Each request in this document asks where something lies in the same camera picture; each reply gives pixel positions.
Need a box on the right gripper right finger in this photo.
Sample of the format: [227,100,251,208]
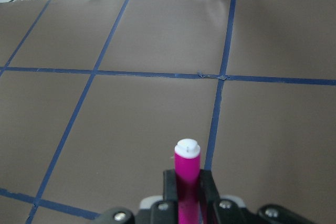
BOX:
[199,169,313,223]

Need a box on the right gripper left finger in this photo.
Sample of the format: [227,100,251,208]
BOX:
[92,169,179,223]

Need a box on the pink highlighter pen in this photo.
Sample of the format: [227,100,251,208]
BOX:
[174,138,201,223]

